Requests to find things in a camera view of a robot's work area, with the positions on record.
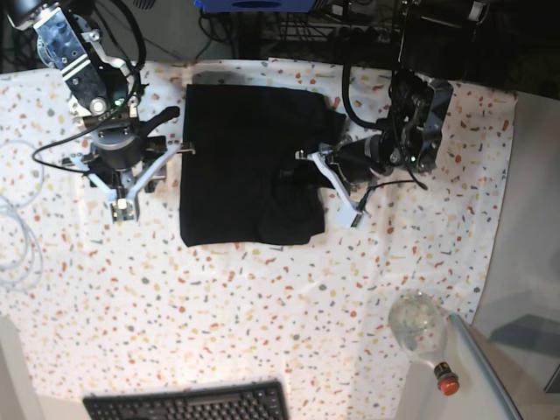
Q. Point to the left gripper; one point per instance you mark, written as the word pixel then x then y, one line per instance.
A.
pixel 360 161

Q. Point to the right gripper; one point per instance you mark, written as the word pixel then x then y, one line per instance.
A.
pixel 120 144

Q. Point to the black t-shirt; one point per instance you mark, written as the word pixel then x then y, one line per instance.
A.
pixel 243 182

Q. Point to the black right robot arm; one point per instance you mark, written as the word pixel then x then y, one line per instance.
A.
pixel 70 41

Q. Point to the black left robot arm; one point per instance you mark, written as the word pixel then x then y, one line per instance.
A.
pixel 432 35

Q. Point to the terrazzo pattern tablecloth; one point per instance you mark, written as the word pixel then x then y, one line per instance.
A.
pixel 93 307

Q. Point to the clear bottle with red cap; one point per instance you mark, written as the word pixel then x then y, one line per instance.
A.
pixel 419 327

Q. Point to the black computer keyboard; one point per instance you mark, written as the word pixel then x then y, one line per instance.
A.
pixel 259 400

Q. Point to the blue box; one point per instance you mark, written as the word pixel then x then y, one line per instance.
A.
pixel 219 6

